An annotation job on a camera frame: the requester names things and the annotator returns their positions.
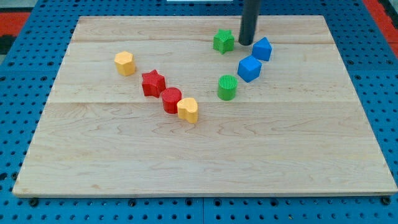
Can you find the green star block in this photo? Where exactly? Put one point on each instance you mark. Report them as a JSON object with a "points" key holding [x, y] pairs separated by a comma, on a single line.
{"points": [[223, 41]]}

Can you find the yellow heart block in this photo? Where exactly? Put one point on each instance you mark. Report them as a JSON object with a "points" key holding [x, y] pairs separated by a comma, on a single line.
{"points": [[187, 109]]}

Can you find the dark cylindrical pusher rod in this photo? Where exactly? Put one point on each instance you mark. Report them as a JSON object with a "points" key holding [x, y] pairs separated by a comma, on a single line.
{"points": [[251, 9]]}

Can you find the blue cube block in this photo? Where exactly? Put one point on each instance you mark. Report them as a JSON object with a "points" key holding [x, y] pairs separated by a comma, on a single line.
{"points": [[249, 68]]}

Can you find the red cylinder block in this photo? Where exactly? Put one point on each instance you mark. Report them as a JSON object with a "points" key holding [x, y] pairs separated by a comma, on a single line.
{"points": [[170, 97]]}

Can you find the yellow hexagon block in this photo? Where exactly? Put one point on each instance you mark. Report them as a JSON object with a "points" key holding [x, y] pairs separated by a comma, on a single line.
{"points": [[125, 63]]}

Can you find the red star block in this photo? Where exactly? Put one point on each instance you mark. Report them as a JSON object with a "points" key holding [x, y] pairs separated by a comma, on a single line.
{"points": [[153, 83]]}

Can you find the green cylinder block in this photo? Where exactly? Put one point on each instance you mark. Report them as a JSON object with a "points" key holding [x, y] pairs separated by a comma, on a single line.
{"points": [[227, 85]]}

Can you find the light wooden board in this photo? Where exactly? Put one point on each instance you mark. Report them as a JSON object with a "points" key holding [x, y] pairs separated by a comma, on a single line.
{"points": [[298, 130]]}

